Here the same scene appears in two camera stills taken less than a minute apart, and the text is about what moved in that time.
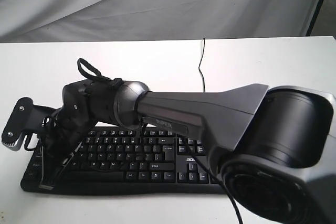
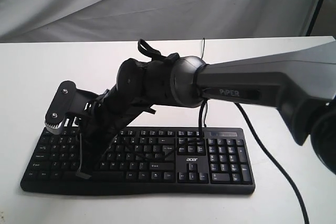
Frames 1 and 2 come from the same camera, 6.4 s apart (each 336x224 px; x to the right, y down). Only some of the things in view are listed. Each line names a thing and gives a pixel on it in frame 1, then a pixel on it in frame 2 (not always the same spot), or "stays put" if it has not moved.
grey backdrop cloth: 64,7 stays put
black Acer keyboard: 139,160 stays put
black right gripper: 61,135 → 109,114
